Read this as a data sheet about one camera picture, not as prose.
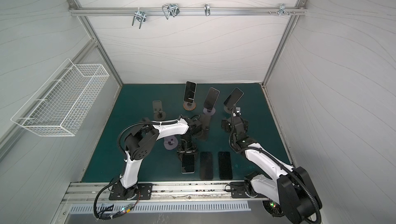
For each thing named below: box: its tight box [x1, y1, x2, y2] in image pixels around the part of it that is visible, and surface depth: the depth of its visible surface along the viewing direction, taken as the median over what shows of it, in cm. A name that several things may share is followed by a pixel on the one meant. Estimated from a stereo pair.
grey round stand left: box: [152, 100, 167, 122], surface depth 100 cm
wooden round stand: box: [183, 101, 197, 111], surface depth 109 cm
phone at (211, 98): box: [203, 86, 221, 111], surface depth 98 cm
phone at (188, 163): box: [180, 152, 196, 174], surface depth 81 cm
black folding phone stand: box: [195, 114, 211, 142], surface depth 89 cm
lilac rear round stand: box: [203, 107, 217, 117], surface depth 106 cm
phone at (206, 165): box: [199, 151, 214, 180], surface depth 84 cm
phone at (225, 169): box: [218, 151, 233, 180], surface depth 84 cm
